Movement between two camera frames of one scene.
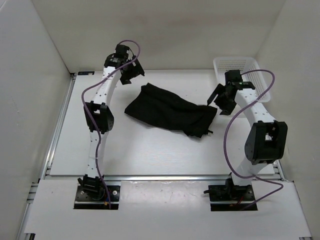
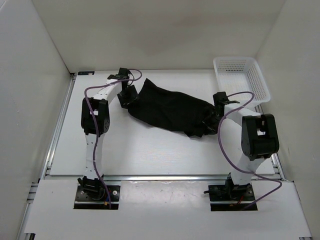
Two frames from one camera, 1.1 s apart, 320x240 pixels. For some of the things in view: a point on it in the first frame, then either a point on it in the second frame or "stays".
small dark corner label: [85, 73] stays
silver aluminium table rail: [46, 175] stays
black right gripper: [227, 109] → [213, 128]
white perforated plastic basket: [257, 78] stays
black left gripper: [136, 70] → [134, 96]
